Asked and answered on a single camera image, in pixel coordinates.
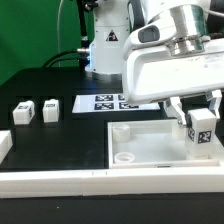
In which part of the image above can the white sheet with tags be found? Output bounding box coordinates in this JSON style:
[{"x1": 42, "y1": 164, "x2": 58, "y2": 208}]
[{"x1": 72, "y1": 93, "x2": 160, "y2": 113}]

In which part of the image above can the black cable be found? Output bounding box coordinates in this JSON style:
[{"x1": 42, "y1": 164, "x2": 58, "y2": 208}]
[{"x1": 41, "y1": 49, "x2": 84, "y2": 69}]

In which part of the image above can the white square tabletop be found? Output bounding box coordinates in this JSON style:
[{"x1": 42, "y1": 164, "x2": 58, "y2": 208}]
[{"x1": 108, "y1": 119, "x2": 224, "y2": 169}]

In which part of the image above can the white front obstacle wall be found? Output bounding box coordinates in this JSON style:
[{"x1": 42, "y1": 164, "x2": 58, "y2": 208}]
[{"x1": 0, "y1": 166, "x2": 224, "y2": 198}]

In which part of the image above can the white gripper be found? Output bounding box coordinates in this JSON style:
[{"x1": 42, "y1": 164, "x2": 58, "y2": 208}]
[{"x1": 122, "y1": 43, "x2": 224, "y2": 127}]

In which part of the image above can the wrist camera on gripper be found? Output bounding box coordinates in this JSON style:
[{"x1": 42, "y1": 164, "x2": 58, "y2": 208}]
[{"x1": 127, "y1": 25, "x2": 176, "y2": 49}]

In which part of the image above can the grey thin cable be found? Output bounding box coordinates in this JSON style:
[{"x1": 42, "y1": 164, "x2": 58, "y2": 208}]
[{"x1": 56, "y1": 0, "x2": 66, "y2": 68}]

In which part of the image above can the white left obstacle block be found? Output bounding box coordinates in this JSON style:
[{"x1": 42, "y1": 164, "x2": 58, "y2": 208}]
[{"x1": 0, "y1": 130, "x2": 13, "y2": 164}]

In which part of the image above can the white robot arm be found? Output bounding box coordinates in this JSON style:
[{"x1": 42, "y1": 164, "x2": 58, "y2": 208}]
[{"x1": 81, "y1": 0, "x2": 224, "y2": 126}]

